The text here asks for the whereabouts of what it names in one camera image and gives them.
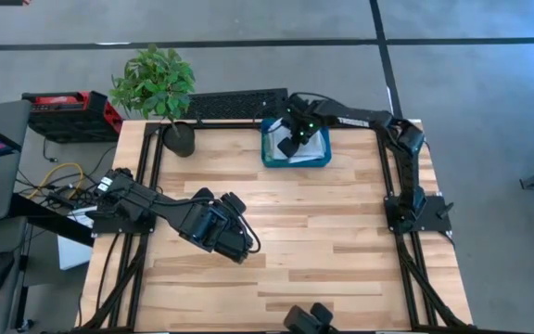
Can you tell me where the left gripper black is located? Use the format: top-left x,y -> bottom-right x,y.
178,203 -> 254,265

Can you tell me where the teal plastic bin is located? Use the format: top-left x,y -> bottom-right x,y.
261,117 -> 333,169

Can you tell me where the black perforated computer case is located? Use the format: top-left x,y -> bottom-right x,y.
181,87 -> 290,121

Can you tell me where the black blocky device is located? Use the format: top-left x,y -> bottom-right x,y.
283,302 -> 338,334

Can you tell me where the green potted plant black pot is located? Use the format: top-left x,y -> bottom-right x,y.
108,44 -> 197,159

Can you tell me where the white paper sheet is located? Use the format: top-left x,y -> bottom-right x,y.
57,206 -> 97,271

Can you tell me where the black power strip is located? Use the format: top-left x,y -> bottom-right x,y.
46,187 -> 87,210

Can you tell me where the red and black toolbox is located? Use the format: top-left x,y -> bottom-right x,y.
21,90 -> 124,144

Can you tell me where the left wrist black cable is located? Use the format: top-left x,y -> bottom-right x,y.
236,212 -> 262,255

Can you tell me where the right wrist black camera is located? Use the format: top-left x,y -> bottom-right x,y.
276,135 -> 302,160

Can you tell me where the wrist black camera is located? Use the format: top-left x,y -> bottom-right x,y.
220,191 -> 248,215
276,135 -> 302,160

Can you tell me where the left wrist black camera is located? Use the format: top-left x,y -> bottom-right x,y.
220,191 -> 248,215

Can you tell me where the black aluminium table frame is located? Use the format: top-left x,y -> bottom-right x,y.
79,119 -> 475,334

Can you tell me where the yellow cable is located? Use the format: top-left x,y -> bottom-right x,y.
39,161 -> 85,200

